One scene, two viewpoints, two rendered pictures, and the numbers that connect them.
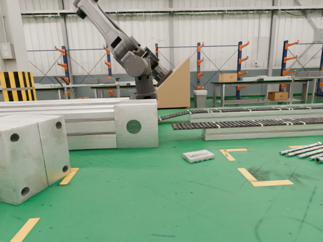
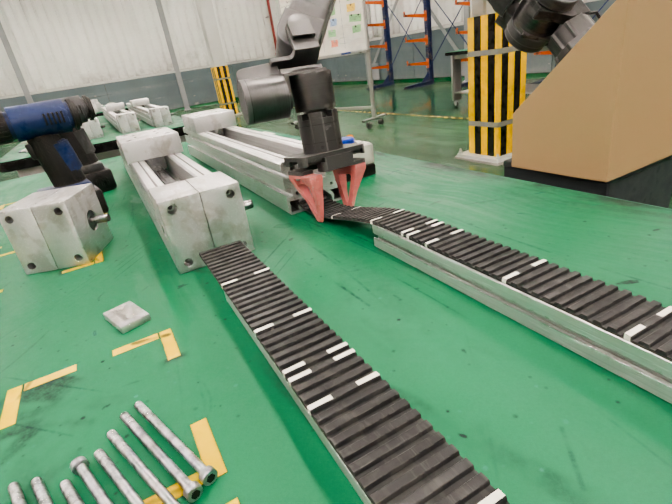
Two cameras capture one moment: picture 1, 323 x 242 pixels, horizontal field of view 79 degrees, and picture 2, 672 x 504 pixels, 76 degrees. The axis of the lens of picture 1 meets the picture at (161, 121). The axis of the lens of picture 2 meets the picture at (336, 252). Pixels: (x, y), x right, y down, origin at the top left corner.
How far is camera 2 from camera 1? 66 cm
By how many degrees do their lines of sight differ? 64
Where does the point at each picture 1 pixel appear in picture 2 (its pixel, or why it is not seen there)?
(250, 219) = not seen: outside the picture
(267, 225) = not seen: outside the picture
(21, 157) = (19, 236)
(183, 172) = (74, 323)
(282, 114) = (651, 367)
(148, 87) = (308, 139)
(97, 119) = not seen: hidden behind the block
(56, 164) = (64, 250)
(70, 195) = (37, 285)
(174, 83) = (563, 94)
